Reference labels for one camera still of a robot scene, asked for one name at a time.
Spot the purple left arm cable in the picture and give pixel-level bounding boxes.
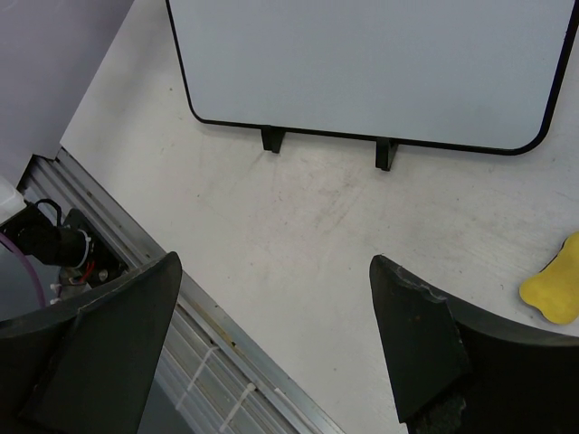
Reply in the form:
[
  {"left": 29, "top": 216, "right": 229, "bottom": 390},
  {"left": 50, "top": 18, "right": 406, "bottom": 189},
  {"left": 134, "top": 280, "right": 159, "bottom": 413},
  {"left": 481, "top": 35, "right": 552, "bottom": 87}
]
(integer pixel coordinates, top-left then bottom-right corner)
[{"left": 0, "top": 232, "right": 47, "bottom": 308}]

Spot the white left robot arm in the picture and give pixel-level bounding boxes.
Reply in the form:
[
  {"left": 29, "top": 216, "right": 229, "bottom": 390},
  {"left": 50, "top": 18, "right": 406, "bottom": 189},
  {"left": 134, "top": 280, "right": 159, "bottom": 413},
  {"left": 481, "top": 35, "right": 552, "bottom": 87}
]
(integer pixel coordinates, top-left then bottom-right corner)
[{"left": 1, "top": 178, "right": 128, "bottom": 291}]

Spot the aluminium table frame rail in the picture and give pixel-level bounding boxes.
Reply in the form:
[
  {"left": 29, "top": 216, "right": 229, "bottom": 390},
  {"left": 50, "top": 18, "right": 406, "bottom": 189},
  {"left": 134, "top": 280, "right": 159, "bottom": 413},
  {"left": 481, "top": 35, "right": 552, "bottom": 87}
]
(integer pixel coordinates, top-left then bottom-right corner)
[{"left": 19, "top": 149, "right": 342, "bottom": 433}]

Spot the white whiteboard black frame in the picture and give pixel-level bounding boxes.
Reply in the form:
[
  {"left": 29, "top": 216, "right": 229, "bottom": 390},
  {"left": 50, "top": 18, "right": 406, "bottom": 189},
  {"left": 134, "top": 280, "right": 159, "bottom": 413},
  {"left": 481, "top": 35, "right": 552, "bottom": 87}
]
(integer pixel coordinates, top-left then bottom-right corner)
[{"left": 166, "top": 1, "right": 578, "bottom": 156}]

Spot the black metal easel stand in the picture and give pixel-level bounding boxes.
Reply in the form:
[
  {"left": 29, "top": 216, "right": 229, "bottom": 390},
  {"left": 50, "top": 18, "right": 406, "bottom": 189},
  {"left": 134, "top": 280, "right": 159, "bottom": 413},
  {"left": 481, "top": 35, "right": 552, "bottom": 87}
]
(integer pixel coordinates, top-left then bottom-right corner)
[{"left": 259, "top": 126, "right": 399, "bottom": 172}]

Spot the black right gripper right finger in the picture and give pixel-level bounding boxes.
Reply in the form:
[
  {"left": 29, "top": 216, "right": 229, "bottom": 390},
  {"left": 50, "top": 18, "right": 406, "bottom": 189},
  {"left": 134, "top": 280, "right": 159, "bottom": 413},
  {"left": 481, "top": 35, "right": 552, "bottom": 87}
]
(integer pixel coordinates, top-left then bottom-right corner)
[{"left": 369, "top": 255, "right": 578, "bottom": 433}]

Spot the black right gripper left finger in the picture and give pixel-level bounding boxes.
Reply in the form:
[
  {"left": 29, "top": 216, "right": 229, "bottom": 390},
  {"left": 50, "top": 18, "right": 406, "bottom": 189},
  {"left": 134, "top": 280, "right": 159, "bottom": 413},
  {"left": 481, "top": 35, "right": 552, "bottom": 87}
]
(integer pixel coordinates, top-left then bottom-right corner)
[{"left": 1, "top": 252, "right": 183, "bottom": 433}]

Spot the yellow whiteboard eraser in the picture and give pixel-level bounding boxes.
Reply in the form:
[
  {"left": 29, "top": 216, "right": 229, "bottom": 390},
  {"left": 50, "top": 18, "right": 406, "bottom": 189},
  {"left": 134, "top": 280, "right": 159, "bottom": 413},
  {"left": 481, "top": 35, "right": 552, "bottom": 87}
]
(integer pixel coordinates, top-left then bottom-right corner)
[{"left": 519, "top": 232, "right": 578, "bottom": 326}]

